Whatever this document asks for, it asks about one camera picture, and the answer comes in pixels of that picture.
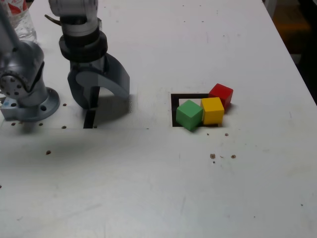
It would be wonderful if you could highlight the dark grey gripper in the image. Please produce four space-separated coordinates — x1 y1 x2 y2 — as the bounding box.
67 55 131 110

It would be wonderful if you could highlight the green cube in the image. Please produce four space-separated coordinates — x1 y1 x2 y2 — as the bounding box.
176 99 204 131

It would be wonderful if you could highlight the yellow cube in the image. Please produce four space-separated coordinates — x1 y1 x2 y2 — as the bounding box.
200 97 225 125

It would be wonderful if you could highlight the red cube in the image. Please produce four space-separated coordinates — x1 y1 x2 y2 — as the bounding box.
208 83 234 109

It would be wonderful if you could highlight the black tape square outline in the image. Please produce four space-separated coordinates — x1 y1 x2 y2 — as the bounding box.
170 93 220 128

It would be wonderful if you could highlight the black tape strip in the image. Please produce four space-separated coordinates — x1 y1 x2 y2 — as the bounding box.
83 86 100 129

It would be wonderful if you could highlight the clear plastic water bottle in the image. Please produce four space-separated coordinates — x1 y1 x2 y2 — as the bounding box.
4 0 38 43

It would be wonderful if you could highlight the thin dark cable loop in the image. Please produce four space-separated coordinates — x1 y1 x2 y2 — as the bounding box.
44 14 63 27

